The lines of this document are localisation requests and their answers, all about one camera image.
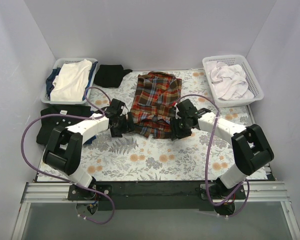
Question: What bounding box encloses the floral patterned table mat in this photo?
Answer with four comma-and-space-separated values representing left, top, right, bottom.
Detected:
80, 70, 254, 181

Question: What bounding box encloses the cream white folded shirt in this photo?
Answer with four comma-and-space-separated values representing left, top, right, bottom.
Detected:
50, 59, 93, 102

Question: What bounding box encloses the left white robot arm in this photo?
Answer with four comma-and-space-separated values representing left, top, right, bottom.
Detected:
43, 98, 135, 200

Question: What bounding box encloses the red plaid long sleeve shirt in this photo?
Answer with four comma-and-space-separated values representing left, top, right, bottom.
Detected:
130, 71, 182, 139

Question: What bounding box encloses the left white plastic basket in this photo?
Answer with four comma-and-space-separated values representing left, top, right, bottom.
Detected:
41, 57, 98, 105

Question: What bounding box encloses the blue plaid folded shirt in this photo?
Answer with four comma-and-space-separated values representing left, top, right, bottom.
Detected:
84, 136, 96, 145

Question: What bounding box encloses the purple cable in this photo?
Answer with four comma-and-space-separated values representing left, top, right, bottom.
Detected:
21, 86, 116, 224
174, 94, 251, 218

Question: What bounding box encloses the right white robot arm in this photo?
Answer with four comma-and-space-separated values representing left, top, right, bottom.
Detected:
170, 99, 274, 200

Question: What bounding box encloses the white plastic basket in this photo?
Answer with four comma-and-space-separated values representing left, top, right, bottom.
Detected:
202, 54, 264, 108
41, 57, 98, 105

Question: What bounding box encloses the right white plastic basket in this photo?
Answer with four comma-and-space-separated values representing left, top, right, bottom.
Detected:
202, 54, 264, 108

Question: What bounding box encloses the black folded garment at back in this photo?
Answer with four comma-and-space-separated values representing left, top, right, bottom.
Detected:
93, 64, 133, 88

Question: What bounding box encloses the black folded shirt with buttons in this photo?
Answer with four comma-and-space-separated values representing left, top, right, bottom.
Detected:
36, 105, 92, 146

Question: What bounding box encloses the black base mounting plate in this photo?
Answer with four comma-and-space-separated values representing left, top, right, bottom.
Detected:
67, 181, 247, 212

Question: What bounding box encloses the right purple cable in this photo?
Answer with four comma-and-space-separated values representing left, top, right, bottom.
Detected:
174, 94, 251, 218

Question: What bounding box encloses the crumpled white shirt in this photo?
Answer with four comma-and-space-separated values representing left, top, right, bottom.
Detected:
205, 61, 254, 101

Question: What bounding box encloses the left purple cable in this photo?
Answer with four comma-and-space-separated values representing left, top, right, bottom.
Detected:
21, 86, 116, 224

